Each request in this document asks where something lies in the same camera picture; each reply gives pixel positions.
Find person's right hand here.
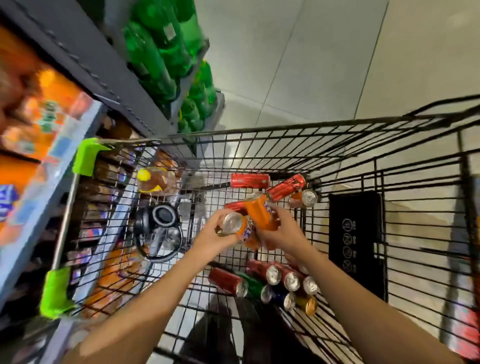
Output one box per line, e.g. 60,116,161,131
258,202,314,263

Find person's left hand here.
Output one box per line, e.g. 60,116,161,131
189,208,245,265

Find orange soda can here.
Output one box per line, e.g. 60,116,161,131
242,193,281,232
216,211,263,251

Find cans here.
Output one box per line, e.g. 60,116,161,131
208,172,323,318

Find black wire shopping cart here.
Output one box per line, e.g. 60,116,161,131
39,93,480,364

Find grey metal shelf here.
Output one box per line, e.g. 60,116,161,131
0,0,226,338

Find person's left forearm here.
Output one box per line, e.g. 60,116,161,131
61,249,218,364

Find person's right forearm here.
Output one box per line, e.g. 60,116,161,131
294,247,466,364

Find black headphones in cart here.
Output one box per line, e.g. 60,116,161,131
133,202,185,263

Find person's dark trousers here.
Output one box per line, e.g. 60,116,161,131
179,296,327,364

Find amber bottle yellow cap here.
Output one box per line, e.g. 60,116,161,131
135,166,179,197

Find row of orange drink bottles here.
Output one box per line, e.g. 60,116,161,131
80,243,151,320

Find rows of large green bottles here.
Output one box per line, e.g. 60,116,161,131
123,0,218,134

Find red box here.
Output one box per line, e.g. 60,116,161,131
449,307,480,361

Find orange drink multipack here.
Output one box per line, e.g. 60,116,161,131
0,26,95,162
0,155,42,233

